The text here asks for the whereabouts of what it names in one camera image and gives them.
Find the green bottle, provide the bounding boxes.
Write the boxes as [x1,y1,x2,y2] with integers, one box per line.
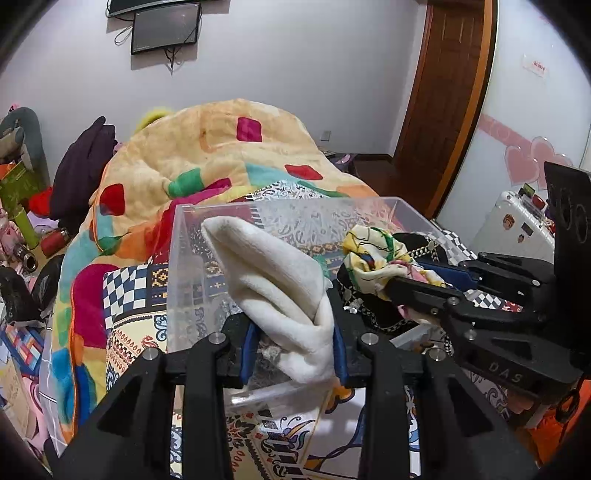
[11,205,42,248]

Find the black bag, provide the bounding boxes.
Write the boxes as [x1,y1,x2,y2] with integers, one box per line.
[0,267,43,325]

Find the colourful patchwork quilt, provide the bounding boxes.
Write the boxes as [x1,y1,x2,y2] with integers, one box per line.
[48,98,384,445]

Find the brown wooden door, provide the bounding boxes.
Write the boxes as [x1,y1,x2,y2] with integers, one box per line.
[392,0,498,219]

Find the black monitor cable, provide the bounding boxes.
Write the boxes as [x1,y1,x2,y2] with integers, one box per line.
[114,17,136,47]

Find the pink wall sign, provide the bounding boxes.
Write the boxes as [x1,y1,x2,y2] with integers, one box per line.
[523,54,549,79]

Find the dark purple garment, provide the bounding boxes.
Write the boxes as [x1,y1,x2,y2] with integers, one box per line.
[49,116,117,223]

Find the black cloth with chain trim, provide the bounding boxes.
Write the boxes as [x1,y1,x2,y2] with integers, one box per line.
[335,233,463,334]

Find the yellow plush toy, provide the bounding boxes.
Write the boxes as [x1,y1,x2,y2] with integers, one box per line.
[137,106,175,131]

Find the white suitcase with stickers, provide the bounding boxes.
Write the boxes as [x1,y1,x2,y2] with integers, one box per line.
[471,189,557,265]

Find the green printed box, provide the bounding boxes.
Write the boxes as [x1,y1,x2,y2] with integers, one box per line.
[0,162,41,205]

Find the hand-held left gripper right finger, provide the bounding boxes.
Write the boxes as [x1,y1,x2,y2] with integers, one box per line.
[323,287,542,480]

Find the clear plastic storage box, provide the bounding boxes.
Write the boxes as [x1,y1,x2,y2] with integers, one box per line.
[166,196,478,408]

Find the grey plush toy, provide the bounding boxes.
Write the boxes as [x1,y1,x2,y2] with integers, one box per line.
[0,106,49,186]

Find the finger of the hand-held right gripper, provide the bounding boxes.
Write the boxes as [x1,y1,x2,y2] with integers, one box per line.
[385,276,583,403]
[417,252,557,306]

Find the pink heart wall stickers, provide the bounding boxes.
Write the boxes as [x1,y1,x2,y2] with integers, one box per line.
[503,136,576,186]

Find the black wall television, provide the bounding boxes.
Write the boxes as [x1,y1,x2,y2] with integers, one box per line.
[107,0,183,18]

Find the red thermos bottle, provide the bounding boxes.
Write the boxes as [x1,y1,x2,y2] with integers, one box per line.
[40,229,71,258]

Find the orange cloth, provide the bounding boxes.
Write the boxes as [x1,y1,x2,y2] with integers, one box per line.
[525,402,591,464]

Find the red cloth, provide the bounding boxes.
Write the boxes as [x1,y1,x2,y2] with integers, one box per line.
[28,186,54,216]

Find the cream white fleece cloth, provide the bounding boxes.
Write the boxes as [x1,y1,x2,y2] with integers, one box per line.
[202,217,334,385]

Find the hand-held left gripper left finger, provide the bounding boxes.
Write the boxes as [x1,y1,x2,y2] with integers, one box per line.
[46,314,260,480]

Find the black wall monitor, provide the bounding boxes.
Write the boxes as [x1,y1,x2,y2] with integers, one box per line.
[130,4,203,55]

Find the yellow floral patterned scarf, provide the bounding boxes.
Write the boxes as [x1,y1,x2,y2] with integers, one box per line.
[342,225,448,302]

